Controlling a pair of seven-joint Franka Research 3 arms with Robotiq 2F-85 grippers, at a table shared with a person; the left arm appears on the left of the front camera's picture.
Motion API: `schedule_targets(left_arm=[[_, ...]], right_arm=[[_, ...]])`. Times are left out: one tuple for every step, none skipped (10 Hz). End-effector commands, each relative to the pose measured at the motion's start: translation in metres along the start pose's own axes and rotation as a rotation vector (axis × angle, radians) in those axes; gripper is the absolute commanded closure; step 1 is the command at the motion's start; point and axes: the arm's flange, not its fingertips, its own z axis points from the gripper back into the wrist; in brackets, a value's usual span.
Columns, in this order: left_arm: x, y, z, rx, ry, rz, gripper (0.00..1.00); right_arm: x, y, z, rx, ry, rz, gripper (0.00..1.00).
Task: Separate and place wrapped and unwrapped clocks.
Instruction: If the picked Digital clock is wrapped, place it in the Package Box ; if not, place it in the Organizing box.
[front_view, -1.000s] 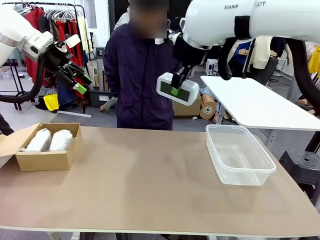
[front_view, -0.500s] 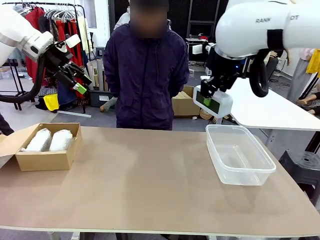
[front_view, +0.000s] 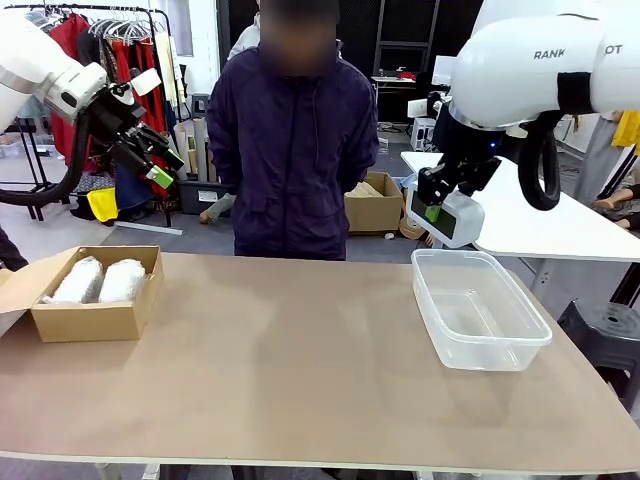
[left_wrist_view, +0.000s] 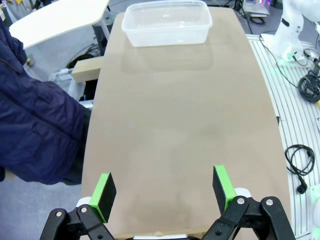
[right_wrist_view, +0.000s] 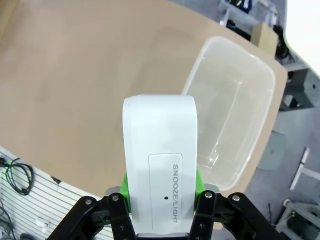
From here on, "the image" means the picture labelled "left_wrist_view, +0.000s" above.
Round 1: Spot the person in purple jacket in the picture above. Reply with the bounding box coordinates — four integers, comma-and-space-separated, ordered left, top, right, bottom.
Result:
0, 18, 87, 186

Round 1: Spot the pale wooden beam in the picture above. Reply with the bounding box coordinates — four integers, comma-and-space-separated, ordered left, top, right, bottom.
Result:
71, 57, 104, 83

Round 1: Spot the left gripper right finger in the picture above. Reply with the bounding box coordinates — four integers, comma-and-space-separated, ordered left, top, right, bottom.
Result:
204, 164, 296, 240

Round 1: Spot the coiled black cable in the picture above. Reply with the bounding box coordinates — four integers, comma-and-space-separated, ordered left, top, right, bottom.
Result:
298, 74, 320, 104

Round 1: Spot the white table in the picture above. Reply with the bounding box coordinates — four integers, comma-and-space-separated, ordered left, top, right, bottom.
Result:
8, 0, 111, 51

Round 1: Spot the slotted aluminium base plate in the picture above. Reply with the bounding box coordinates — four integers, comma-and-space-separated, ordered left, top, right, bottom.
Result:
246, 33, 320, 240

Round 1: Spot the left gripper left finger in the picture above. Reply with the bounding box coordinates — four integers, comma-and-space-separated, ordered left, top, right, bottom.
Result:
41, 172, 118, 240

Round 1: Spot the clear plastic container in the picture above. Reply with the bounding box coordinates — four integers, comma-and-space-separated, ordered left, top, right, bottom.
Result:
121, 0, 214, 48

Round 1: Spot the black cable with plug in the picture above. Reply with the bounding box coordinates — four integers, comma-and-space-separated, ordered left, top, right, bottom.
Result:
284, 144, 316, 195

